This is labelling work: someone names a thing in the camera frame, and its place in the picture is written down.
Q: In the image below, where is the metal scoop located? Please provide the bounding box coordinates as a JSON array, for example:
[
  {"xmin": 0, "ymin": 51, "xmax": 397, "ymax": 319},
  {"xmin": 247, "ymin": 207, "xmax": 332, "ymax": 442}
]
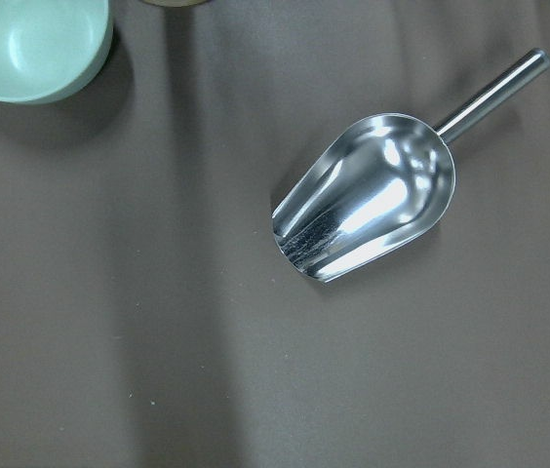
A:
[{"xmin": 272, "ymin": 48, "xmax": 550, "ymax": 283}]

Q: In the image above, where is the wooden mug tree stand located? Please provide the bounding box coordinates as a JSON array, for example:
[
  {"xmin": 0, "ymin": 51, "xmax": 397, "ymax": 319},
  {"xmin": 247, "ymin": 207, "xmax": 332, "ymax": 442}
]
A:
[{"xmin": 141, "ymin": 0, "xmax": 209, "ymax": 8}]

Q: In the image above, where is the mint green bowl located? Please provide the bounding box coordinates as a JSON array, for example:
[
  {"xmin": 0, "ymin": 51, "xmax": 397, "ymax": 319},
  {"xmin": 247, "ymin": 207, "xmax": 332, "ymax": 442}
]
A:
[{"xmin": 0, "ymin": 1, "xmax": 113, "ymax": 104}]

